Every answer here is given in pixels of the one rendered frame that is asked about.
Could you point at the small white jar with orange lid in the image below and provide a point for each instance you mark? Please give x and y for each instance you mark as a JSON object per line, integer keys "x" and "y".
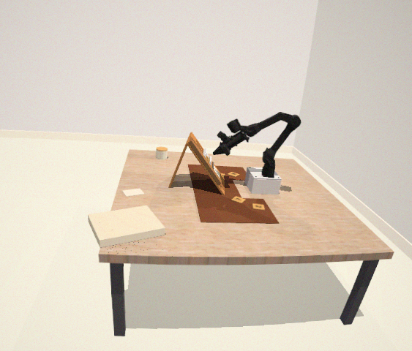
{"x": 161, "y": 153}

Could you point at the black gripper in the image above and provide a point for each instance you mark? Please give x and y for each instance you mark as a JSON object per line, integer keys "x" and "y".
{"x": 225, "y": 148}

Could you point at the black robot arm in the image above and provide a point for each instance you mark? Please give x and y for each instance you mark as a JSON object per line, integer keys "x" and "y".
{"x": 253, "y": 129}

